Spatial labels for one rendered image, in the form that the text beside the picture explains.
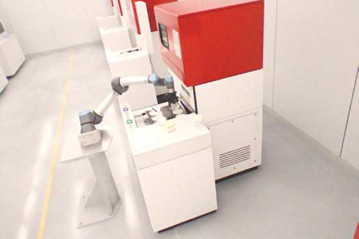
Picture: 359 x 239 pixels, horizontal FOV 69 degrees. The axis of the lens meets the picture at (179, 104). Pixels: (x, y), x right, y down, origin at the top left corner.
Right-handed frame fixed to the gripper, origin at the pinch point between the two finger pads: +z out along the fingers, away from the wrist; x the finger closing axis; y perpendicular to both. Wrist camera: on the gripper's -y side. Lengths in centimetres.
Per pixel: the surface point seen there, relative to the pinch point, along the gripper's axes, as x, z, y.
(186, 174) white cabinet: -47, 29, 39
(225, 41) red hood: 19, -63, 51
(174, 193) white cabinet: -57, 46, 30
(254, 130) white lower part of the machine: 40, 35, 69
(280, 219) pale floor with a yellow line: -9, 91, 108
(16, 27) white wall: 289, -10, -790
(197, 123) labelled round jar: -28, -10, 44
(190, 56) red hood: -4, -57, 30
